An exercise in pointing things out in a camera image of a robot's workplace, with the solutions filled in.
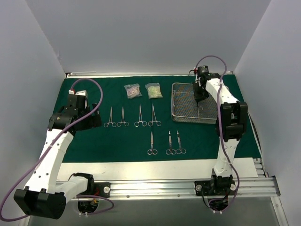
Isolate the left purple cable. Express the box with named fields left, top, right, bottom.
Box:
left=0, top=78, right=115, bottom=222

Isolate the metal mesh instrument tray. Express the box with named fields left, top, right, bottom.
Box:
left=171, top=82, right=218, bottom=124

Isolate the back aluminium rail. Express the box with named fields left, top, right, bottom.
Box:
left=67, top=71, right=233, bottom=77

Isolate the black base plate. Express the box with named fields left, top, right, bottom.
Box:
left=194, top=180, right=237, bottom=196
left=87, top=182, right=111, bottom=198

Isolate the front aluminium rail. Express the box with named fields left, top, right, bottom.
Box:
left=25, top=178, right=280, bottom=202

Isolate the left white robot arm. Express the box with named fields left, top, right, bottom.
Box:
left=14, top=90, right=102, bottom=219

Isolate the clear packet with sutures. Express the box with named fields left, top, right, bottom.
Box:
left=124, top=83, right=142, bottom=99

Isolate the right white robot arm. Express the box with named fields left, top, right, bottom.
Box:
left=193, top=66, right=248, bottom=194

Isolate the green gauze packet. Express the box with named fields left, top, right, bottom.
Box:
left=145, top=83, right=163, bottom=99

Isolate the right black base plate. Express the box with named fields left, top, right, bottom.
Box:
left=194, top=180, right=237, bottom=196

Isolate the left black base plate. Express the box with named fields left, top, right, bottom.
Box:
left=87, top=182, right=111, bottom=198

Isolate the green surgical drape cloth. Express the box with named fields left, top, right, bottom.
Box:
left=46, top=74, right=262, bottom=163

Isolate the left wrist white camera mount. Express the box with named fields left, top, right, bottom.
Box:
left=68, top=90, right=88, bottom=97

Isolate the steel scissors curved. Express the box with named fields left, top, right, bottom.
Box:
left=176, top=131, right=187, bottom=154

